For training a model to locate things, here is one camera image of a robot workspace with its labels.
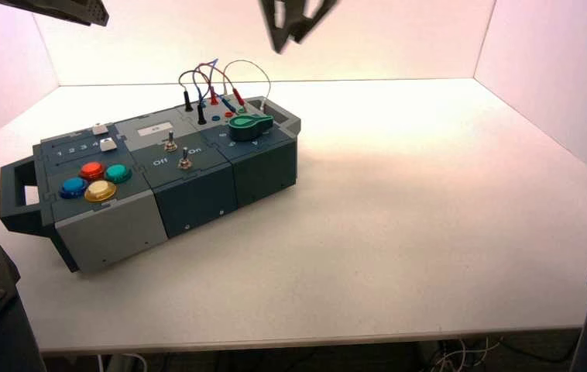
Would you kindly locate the yellow round push button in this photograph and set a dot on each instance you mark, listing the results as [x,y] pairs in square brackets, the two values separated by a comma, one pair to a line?
[100,191]

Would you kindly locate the green rotary knob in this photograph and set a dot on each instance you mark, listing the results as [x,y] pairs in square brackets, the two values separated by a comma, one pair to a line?
[250,127]

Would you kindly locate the white slider key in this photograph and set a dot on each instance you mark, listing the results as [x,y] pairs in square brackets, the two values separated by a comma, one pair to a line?
[108,144]
[100,128]

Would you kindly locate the red round push button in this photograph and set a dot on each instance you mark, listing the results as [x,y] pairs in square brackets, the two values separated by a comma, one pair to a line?
[92,170]

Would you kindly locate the green round push button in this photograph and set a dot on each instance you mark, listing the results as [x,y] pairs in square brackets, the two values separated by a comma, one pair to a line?
[118,173]

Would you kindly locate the blue round push button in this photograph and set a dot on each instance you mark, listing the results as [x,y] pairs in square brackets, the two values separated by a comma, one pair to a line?
[73,187]

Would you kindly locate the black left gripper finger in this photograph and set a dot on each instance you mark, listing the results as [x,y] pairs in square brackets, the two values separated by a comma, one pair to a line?
[42,5]
[98,13]

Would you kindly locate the grey modular control box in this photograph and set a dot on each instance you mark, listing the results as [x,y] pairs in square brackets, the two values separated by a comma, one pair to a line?
[196,197]

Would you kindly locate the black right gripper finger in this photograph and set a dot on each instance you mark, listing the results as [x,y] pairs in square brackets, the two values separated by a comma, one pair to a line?
[298,28]
[268,15]

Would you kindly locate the white rectangular display label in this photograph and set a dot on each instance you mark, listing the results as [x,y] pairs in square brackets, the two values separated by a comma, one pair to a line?
[155,129]

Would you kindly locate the metal toggle switch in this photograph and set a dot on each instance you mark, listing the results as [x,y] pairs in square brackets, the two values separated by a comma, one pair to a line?
[185,162]
[170,145]

